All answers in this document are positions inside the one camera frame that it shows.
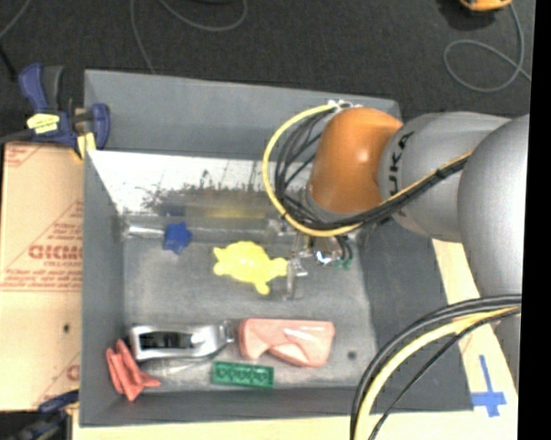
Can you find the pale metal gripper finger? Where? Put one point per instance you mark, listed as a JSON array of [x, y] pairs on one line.
[[302, 267], [291, 283]]

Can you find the yellow toy turtle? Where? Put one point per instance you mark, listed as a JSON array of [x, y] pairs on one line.
[[246, 265]]

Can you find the pink plastic packet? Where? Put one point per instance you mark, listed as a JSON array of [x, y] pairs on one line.
[[288, 340]]

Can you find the dark green flat block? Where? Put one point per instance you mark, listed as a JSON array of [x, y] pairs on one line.
[[242, 375]]

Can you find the grey metal bin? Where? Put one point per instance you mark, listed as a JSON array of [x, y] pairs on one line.
[[172, 296]]

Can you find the blue star-shaped toy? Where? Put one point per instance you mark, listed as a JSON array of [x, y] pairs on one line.
[[176, 236]]

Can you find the silver metal hand tool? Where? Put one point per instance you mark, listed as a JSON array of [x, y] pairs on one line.
[[179, 342]]

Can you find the red crumpled cloth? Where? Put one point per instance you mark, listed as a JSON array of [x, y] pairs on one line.
[[125, 372]]

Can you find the brown cardboard board, red print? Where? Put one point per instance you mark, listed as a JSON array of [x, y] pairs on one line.
[[38, 231]]

